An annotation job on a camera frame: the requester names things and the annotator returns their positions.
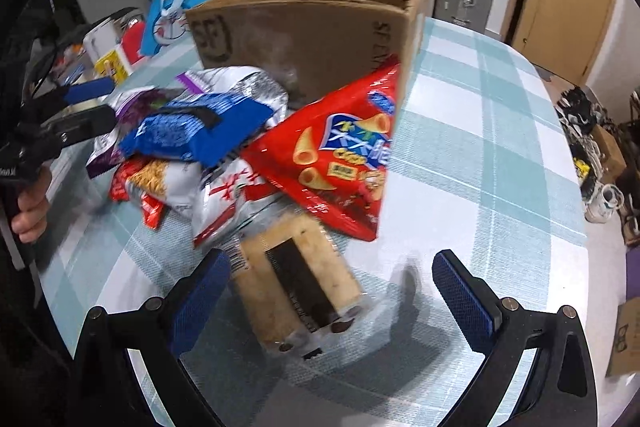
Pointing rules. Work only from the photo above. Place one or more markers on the brown cardboard box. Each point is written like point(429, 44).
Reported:
point(310, 27)

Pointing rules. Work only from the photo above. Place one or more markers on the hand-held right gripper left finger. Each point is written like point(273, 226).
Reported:
point(202, 297)

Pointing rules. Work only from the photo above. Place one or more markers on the red noodle snack packet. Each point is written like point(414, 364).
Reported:
point(147, 182)

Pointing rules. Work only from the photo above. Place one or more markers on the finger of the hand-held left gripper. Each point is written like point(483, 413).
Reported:
point(85, 126)
point(90, 91)

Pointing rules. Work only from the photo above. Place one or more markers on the silver snack bag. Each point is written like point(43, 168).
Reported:
point(240, 84)

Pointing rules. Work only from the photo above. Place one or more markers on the red cone snack bag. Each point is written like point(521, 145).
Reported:
point(335, 152)

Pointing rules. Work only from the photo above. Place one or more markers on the red and white snack bag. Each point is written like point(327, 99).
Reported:
point(225, 202)

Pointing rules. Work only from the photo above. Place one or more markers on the yellow packet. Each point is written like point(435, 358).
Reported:
point(112, 64)

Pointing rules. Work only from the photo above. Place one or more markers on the person's left hand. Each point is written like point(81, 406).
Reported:
point(31, 212)

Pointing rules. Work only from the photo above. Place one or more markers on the blue cookie packet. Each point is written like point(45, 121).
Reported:
point(200, 127)

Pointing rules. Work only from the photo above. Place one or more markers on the blue cartoon gift bag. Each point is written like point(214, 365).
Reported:
point(170, 12)

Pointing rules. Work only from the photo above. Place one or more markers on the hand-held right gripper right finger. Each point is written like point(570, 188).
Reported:
point(462, 297)

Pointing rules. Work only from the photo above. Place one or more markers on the pile of shoes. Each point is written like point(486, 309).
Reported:
point(580, 127)

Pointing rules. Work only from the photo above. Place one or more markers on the printed cardboard box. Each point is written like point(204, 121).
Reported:
point(625, 342)

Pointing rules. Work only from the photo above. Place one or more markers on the purple snack packet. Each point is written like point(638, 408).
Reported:
point(107, 147)

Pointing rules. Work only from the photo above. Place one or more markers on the small cardboard box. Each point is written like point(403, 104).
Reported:
point(610, 154)

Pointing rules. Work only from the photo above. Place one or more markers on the clear biscuit roll packet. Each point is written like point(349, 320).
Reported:
point(300, 282)

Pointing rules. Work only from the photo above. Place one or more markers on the red plastic item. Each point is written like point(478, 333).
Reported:
point(134, 42)

